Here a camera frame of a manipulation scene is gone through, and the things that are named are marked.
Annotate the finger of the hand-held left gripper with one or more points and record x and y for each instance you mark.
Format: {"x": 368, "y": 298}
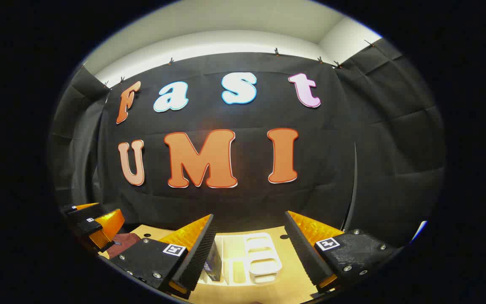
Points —
{"x": 82, "y": 212}
{"x": 89, "y": 227}

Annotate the blue cover book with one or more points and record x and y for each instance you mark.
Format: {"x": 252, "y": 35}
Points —
{"x": 214, "y": 266}

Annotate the row of small cloth clips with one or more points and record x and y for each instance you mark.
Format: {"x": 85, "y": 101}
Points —
{"x": 276, "y": 51}

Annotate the white plastic bookshelf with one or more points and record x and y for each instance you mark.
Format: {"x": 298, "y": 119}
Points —
{"x": 260, "y": 261}

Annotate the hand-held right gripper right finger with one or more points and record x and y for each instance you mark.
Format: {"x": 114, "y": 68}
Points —
{"x": 306, "y": 253}

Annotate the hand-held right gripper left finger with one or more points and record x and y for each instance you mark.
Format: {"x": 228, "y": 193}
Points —
{"x": 192, "y": 257}

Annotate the maroon schoolbag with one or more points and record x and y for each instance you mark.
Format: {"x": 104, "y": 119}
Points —
{"x": 122, "y": 244}

